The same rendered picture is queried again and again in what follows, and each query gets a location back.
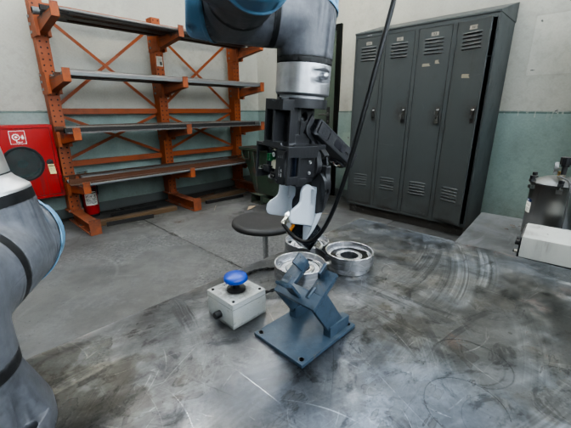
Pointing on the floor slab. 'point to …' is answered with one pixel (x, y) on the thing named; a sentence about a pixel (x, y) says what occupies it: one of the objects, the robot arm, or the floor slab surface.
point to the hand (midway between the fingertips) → (301, 228)
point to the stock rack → (42, 15)
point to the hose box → (39, 161)
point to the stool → (259, 227)
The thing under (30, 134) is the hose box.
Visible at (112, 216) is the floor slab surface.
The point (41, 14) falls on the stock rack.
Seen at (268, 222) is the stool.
